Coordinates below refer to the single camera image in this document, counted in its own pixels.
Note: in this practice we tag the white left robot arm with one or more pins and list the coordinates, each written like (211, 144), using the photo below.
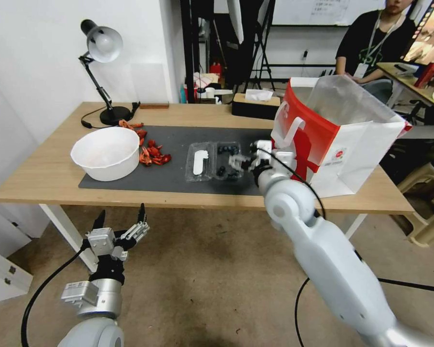
(105, 300)

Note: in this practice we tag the black table mat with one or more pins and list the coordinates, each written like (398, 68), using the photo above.
(173, 180)

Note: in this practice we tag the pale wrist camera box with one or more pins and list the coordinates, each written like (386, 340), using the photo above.
(101, 241)
(263, 155)

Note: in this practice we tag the person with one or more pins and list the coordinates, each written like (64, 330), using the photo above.
(376, 39)

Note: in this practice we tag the small wooden block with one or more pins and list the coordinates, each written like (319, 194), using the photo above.
(154, 106)

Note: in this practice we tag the black desk lamp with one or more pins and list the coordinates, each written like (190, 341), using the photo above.
(103, 39)

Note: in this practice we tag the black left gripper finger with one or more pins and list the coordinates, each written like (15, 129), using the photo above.
(137, 233)
(100, 221)

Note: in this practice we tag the black metal shelf frame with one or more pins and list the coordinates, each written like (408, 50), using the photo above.
(193, 43)

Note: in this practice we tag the beige plastic stool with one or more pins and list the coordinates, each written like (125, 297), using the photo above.
(428, 202)

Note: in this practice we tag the large white paper bowl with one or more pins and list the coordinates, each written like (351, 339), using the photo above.
(106, 153)

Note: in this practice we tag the red white takeout bag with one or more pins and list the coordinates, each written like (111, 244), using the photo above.
(332, 144)

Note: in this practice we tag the white label in container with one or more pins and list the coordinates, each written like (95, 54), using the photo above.
(200, 162)

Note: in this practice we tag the whiteboard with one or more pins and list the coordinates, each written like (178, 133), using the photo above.
(311, 11)

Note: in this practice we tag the wooden desk with white legs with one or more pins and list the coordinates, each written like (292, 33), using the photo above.
(39, 173)

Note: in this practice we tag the white cabinet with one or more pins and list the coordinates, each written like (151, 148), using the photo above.
(1, 260)

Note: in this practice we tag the yellow side table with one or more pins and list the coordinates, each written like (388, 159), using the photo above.
(412, 83)

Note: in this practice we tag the black tripod stand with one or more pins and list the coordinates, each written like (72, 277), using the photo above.
(262, 50)

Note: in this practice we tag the black stand leg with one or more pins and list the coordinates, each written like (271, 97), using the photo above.
(416, 286)

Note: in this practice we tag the clear plastic takeout container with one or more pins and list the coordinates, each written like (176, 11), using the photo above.
(213, 162)

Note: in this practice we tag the red crayfish shell piece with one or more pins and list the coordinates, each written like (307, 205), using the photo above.
(154, 145)
(130, 124)
(164, 158)
(146, 156)
(142, 135)

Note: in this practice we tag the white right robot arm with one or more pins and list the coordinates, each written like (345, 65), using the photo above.
(329, 253)

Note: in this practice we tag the black tissue box wooden lid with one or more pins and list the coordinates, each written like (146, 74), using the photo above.
(255, 105)

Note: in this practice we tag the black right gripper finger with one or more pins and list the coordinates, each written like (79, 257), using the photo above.
(256, 145)
(240, 161)

